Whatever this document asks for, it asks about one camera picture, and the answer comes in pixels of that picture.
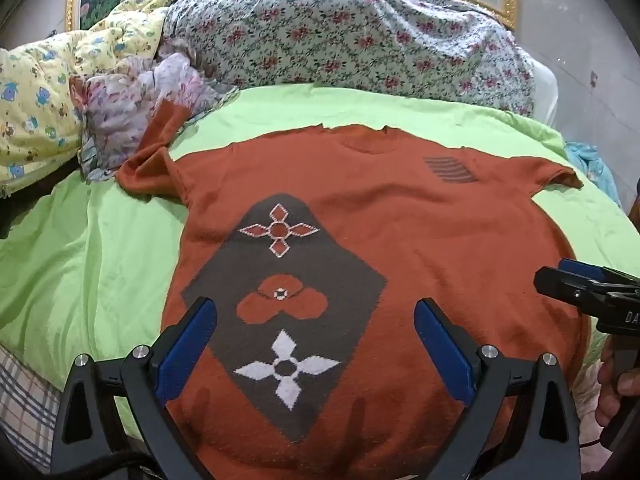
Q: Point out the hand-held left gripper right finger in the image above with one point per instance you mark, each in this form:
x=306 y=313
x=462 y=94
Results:
x=445 y=355

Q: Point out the yellow cartoon print quilt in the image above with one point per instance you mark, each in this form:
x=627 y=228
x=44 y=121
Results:
x=35 y=110

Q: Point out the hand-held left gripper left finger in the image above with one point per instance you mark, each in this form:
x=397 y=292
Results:
x=187 y=345

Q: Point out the person's right hand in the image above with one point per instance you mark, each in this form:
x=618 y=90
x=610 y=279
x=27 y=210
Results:
x=607 y=390

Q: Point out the pink floral crumpled cloth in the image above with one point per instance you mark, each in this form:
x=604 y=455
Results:
x=125 y=105

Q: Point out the light blue cloth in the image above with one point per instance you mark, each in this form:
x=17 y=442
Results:
x=592 y=170

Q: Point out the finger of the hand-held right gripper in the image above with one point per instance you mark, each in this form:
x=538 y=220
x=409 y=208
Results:
x=582 y=266
x=560 y=285

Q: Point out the dark cloth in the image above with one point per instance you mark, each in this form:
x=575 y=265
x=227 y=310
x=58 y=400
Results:
x=25 y=215

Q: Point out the red floral quilt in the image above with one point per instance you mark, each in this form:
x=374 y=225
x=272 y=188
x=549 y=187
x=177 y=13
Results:
x=325 y=35

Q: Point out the orange patterned knit sweater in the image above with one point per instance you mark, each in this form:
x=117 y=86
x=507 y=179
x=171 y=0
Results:
x=425 y=220

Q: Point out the light green bed sheet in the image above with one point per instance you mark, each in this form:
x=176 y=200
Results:
x=100 y=270

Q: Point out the plaid cloth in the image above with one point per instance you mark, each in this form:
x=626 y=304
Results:
x=25 y=400

